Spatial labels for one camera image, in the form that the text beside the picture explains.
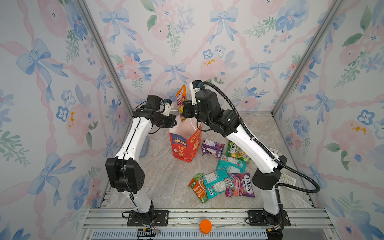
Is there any Fox's fruits candy bag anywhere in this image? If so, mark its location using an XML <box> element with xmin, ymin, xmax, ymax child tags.
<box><xmin>176</xmin><ymin>85</ymin><xmax>187</xmax><ymax>122</ymax></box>

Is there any red paper gift bag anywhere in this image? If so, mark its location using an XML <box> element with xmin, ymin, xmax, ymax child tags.
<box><xmin>169</xmin><ymin>116</ymin><xmax>202</xmax><ymax>163</ymax></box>

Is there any teal snack bag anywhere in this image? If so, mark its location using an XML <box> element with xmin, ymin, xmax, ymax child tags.
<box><xmin>216</xmin><ymin>155</ymin><xmax>246</xmax><ymax>174</ymax></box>
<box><xmin>203</xmin><ymin>169</ymin><xmax>234</xmax><ymax>200</ymax></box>

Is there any purple Fox's berries candy bag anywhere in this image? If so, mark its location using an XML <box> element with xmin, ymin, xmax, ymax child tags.
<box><xmin>225</xmin><ymin>173</ymin><xmax>255</xmax><ymax>198</ymax></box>

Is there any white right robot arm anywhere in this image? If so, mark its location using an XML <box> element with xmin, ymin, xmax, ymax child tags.
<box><xmin>183</xmin><ymin>88</ymin><xmax>285</xmax><ymax>226</ymax></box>

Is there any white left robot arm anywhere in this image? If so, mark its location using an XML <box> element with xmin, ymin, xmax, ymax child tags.
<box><xmin>105</xmin><ymin>95</ymin><xmax>177</xmax><ymax>216</ymax></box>

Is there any green Fox's tea candy bag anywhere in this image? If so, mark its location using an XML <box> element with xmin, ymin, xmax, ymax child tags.
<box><xmin>226</xmin><ymin>141</ymin><xmax>251</xmax><ymax>164</ymax></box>

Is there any purple snack packet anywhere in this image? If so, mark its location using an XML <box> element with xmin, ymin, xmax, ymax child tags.
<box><xmin>202</xmin><ymin>139</ymin><xmax>225</xmax><ymax>159</ymax></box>

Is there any orange green noodle packet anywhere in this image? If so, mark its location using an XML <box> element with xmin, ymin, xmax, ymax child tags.
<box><xmin>189</xmin><ymin>173</ymin><xmax>209</xmax><ymax>204</ymax></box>

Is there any small white square clock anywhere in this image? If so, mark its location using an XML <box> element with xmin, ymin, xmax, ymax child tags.
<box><xmin>269</xmin><ymin>148</ymin><xmax>279</xmax><ymax>155</ymax></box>

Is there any white calculator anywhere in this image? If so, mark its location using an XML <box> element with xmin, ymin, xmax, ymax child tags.
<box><xmin>279</xmin><ymin>173</ymin><xmax>297</xmax><ymax>186</ymax></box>

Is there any orange round button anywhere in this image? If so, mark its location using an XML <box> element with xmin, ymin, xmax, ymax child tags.
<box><xmin>200</xmin><ymin>219</ymin><xmax>212</xmax><ymax>234</ymax></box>

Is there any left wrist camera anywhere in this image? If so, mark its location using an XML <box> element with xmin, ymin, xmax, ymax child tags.
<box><xmin>162</xmin><ymin>99</ymin><xmax>173</xmax><ymax>116</ymax></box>

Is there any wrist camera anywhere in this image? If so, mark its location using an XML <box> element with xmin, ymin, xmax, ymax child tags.
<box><xmin>190</xmin><ymin>80</ymin><xmax>202</xmax><ymax>105</ymax></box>
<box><xmin>162</xmin><ymin>99</ymin><xmax>173</xmax><ymax>116</ymax></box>

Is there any black corrugated cable conduit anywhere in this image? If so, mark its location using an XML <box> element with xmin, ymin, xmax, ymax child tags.
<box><xmin>200</xmin><ymin>80</ymin><xmax>321</xmax><ymax>194</ymax></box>

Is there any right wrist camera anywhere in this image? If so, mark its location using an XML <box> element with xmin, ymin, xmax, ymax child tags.
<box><xmin>190</xmin><ymin>80</ymin><xmax>202</xmax><ymax>105</ymax></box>

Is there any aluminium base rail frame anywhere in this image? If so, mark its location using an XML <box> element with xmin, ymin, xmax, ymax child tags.
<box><xmin>78</xmin><ymin>209</ymin><xmax>341</xmax><ymax>240</ymax></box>

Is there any aluminium corner post left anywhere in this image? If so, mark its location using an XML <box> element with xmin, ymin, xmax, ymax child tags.
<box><xmin>74</xmin><ymin>0</ymin><xmax>133</xmax><ymax>116</ymax></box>

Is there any aluminium corner post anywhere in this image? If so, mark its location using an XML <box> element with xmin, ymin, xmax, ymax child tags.
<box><xmin>271</xmin><ymin>0</ymin><xmax>345</xmax><ymax>117</ymax></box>
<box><xmin>74</xmin><ymin>0</ymin><xmax>133</xmax><ymax>116</ymax></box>

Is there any aluminium corner post right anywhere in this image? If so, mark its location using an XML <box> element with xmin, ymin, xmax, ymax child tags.
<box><xmin>271</xmin><ymin>0</ymin><xmax>345</xmax><ymax>117</ymax></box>

